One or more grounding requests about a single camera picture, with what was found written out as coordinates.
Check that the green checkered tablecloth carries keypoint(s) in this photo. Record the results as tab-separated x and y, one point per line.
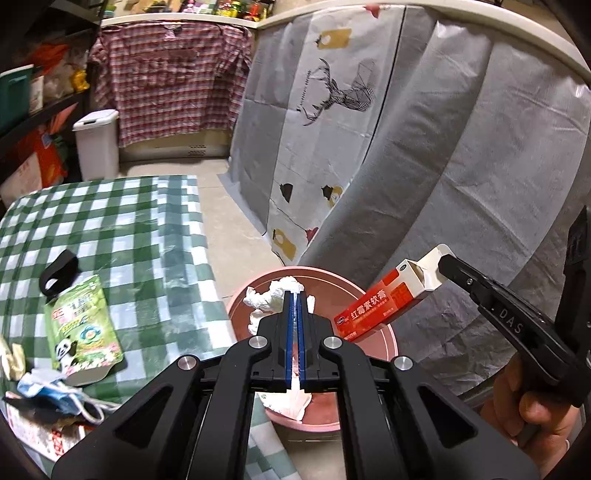
186	385

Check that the beige crumpled wrapper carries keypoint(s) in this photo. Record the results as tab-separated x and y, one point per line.
13	362

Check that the white tissue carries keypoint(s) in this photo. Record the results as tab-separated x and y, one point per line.
274	312

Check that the grey deer print curtain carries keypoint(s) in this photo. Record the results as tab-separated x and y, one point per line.
368	136

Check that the person's right hand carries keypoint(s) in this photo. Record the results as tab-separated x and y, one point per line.
511	409

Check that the red plaid curtain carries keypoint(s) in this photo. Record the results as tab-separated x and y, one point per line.
171	78

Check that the green panda snack pouch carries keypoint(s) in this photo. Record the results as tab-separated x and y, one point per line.
82	341

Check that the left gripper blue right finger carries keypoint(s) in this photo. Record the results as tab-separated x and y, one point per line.
313	370

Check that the teal storage box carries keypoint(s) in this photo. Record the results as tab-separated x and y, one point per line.
15	87

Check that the white plastic bin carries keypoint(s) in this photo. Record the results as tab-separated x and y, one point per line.
97	144

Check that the black metal shelf rack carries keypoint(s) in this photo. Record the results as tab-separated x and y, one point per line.
39	150

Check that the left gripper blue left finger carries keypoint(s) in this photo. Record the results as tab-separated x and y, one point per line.
274	371

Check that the black clip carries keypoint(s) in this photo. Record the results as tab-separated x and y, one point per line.
59	275

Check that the blue face mask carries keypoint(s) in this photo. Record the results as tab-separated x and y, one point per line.
49	385

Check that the red ointment box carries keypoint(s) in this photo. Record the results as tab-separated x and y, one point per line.
396	293

